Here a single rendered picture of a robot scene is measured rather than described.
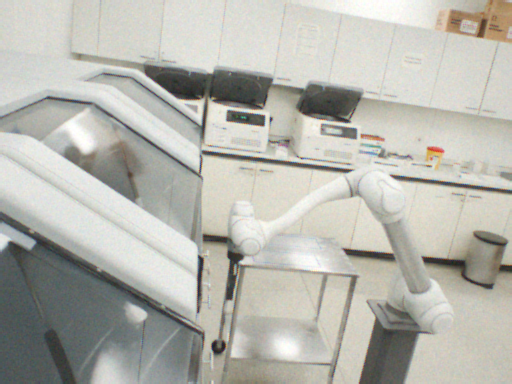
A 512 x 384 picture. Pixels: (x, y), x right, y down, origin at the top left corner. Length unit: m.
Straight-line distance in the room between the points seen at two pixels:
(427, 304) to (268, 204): 2.53
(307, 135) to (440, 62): 1.47
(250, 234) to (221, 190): 2.59
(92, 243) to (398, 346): 1.94
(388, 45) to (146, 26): 2.16
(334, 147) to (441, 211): 1.27
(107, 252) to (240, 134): 3.55
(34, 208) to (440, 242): 4.62
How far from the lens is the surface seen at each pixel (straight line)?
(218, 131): 4.25
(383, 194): 1.87
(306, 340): 2.91
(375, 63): 4.73
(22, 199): 0.77
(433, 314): 2.20
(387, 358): 2.53
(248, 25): 4.46
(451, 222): 5.10
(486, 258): 4.97
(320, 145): 4.40
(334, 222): 4.65
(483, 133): 5.72
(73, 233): 0.77
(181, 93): 4.74
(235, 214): 1.96
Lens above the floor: 1.85
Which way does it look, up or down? 16 degrees down
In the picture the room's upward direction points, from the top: 10 degrees clockwise
